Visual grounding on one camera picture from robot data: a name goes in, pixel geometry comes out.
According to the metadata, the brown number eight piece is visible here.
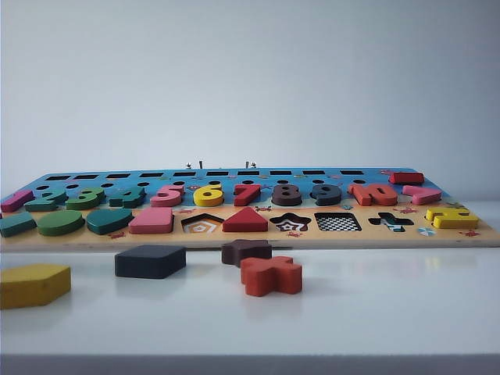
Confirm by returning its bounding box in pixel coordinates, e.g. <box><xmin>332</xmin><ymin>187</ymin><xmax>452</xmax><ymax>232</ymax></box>
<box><xmin>272</xmin><ymin>184</ymin><xmax>302</xmax><ymax>207</ymax></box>

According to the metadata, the pink number one piece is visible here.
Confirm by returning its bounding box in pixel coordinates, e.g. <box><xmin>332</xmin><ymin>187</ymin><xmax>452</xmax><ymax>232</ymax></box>
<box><xmin>0</xmin><ymin>190</ymin><xmax>34</xmax><ymax>213</ymax></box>

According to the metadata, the dark green number four piece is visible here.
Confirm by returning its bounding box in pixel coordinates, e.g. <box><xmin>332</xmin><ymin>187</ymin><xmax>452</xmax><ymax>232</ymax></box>
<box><xmin>109</xmin><ymin>186</ymin><xmax>148</xmax><ymax>209</ymax></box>

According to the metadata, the dark blue square block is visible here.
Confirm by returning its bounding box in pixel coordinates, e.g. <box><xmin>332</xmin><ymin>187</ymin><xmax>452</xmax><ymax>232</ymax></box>
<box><xmin>114</xmin><ymin>245</ymin><xmax>188</xmax><ymax>280</ymax></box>

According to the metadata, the brown star block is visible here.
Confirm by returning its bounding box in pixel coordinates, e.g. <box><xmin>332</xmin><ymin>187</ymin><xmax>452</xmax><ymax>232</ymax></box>
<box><xmin>221</xmin><ymin>238</ymin><xmax>273</xmax><ymax>268</ymax></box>

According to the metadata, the yellow number six piece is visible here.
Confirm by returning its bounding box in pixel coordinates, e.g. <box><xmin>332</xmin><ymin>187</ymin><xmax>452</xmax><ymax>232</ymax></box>
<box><xmin>194</xmin><ymin>182</ymin><xmax>224</xmax><ymax>208</ymax></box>

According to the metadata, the red minus sign piece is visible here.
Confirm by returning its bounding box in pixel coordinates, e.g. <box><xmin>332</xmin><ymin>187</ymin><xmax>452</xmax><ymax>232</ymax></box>
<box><xmin>389</xmin><ymin>171</ymin><xmax>425</xmax><ymax>185</ymax></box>

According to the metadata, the pink number five piece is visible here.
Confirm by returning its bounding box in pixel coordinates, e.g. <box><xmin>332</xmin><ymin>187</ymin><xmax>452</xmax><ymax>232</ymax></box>
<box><xmin>150</xmin><ymin>183</ymin><xmax>185</xmax><ymax>208</ymax></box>

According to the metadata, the red number seven piece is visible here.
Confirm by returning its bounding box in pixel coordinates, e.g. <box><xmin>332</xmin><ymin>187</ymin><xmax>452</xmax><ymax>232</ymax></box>
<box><xmin>233</xmin><ymin>183</ymin><xmax>262</xmax><ymax>207</ymax></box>

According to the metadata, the red zero puzzle piece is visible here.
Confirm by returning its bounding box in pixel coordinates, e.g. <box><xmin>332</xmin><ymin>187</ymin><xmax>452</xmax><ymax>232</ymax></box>
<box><xmin>348</xmin><ymin>183</ymin><xmax>400</xmax><ymax>207</ymax></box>

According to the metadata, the yellow pentagon block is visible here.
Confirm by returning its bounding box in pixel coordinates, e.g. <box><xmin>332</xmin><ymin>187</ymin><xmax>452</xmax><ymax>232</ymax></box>
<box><xmin>0</xmin><ymin>263</ymin><xmax>73</xmax><ymax>310</ymax></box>

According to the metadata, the green oval block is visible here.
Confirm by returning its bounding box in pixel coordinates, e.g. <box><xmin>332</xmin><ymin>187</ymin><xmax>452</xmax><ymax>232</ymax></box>
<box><xmin>37</xmin><ymin>209</ymin><xmax>86</xmax><ymax>237</ymax></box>

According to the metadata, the red triangle block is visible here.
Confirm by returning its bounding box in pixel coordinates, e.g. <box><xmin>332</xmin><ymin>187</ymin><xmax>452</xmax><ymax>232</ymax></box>
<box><xmin>222</xmin><ymin>205</ymin><xmax>269</xmax><ymax>233</ymax></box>

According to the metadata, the colourful wooden puzzle board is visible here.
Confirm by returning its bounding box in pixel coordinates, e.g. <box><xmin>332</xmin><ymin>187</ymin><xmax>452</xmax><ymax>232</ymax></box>
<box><xmin>0</xmin><ymin>166</ymin><xmax>500</xmax><ymax>253</ymax></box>

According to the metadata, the teal number two piece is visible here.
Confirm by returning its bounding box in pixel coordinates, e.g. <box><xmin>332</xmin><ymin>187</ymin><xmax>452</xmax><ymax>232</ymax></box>
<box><xmin>25</xmin><ymin>188</ymin><xmax>68</xmax><ymax>213</ymax></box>

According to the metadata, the pink trapezoid block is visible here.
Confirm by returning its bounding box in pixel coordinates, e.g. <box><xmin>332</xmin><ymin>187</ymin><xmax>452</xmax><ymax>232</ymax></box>
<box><xmin>128</xmin><ymin>205</ymin><xmax>175</xmax><ymax>235</ymax></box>

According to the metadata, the teal rectangle block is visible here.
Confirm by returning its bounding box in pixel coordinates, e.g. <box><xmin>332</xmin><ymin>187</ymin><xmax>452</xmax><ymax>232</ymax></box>
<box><xmin>0</xmin><ymin>212</ymin><xmax>38</xmax><ymax>238</ymax></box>

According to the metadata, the teal rounded shape block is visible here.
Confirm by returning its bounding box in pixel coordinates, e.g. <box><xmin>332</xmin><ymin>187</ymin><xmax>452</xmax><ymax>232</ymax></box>
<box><xmin>86</xmin><ymin>208</ymin><xmax>134</xmax><ymax>236</ymax></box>

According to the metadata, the green number three piece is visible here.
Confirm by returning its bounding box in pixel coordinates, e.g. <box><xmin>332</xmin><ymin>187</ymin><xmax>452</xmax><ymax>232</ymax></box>
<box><xmin>65</xmin><ymin>187</ymin><xmax>106</xmax><ymax>211</ymax></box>

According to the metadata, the yellow math sign piece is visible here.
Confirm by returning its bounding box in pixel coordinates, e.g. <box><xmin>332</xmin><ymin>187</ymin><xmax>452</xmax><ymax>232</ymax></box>
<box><xmin>425</xmin><ymin>206</ymin><xmax>480</xmax><ymax>230</ymax></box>

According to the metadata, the orange cross block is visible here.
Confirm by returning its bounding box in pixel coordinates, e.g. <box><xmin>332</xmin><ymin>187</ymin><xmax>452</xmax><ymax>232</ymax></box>
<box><xmin>240</xmin><ymin>255</ymin><xmax>304</xmax><ymax>297</ymax></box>

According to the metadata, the dark blue number nine piece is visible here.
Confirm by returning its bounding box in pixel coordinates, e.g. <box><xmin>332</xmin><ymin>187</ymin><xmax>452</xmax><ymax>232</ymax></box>
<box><xmin>310</xmin><ymin>184</ymin><xmax>341</xmax><ymax>207</ymax></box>

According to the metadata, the pink greater-than sign piece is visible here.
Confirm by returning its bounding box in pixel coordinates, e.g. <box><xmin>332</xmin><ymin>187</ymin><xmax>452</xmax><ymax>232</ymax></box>
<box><xmin>402</xmin><ymin>184</ymin><xmax>442</xmax><ymax>205</ymax></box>

